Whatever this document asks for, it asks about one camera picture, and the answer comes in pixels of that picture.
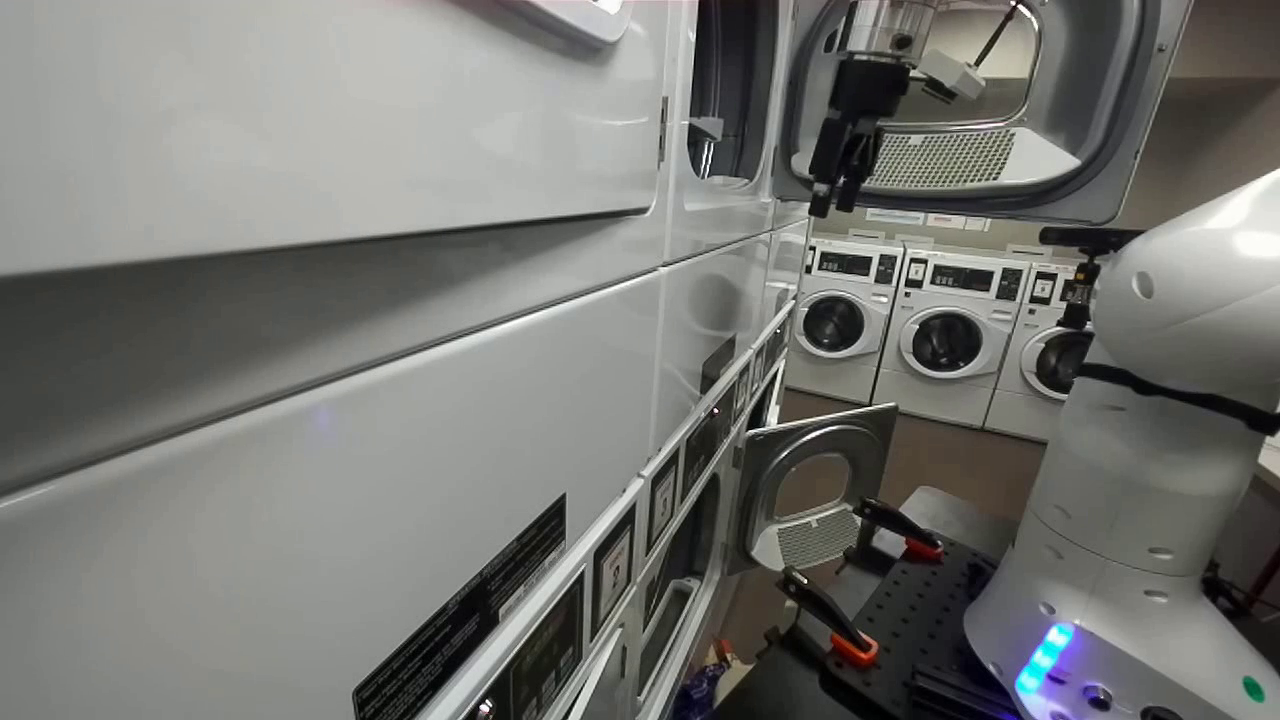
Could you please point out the small grey dryer door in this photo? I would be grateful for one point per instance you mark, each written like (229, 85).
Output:
(764, 492)

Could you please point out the grey cart table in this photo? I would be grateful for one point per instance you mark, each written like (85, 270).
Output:
(953, 514)

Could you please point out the blue patterned cloth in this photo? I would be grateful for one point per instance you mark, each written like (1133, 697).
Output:
(698, 693)

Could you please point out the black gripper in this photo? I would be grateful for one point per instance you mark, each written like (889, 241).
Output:
(871, 88)

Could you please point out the large white dryer door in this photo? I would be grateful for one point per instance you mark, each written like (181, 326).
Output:
(1106, 123)

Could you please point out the white washing machine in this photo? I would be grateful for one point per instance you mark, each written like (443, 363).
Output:
(722, 266)

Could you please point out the black pegboard plate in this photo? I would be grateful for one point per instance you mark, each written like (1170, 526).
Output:
(921, 615)

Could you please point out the white front-load washer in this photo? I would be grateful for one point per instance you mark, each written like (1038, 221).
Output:
(948, 342)
(843, 320)
(1047, 363)

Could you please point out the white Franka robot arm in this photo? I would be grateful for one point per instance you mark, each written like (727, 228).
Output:
(1160, 453)

